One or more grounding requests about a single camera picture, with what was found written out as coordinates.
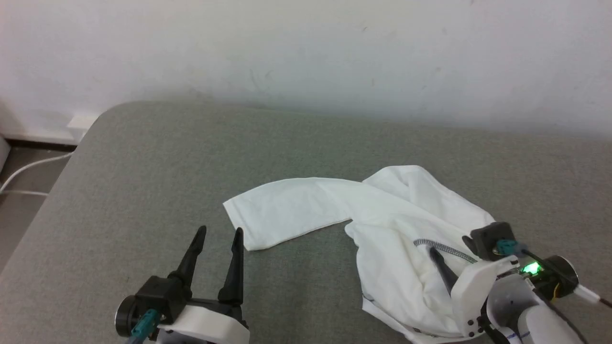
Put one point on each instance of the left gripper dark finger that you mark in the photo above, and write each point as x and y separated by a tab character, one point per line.
193	255
235	272

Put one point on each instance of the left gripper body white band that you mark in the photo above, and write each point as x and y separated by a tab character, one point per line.
205	327

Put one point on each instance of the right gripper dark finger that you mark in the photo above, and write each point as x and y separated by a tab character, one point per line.
443	270

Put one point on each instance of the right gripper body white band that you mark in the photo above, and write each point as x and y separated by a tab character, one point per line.
473	291

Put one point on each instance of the white garment with grey stitching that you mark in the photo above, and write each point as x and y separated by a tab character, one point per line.
392	224

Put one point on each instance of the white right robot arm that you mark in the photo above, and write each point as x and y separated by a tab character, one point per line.
514	298

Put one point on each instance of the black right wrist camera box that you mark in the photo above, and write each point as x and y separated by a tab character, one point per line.
485	239

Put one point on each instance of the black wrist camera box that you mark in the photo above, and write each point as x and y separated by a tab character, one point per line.
485	239
158	294

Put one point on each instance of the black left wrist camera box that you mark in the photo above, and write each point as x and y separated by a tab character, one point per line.
158	294

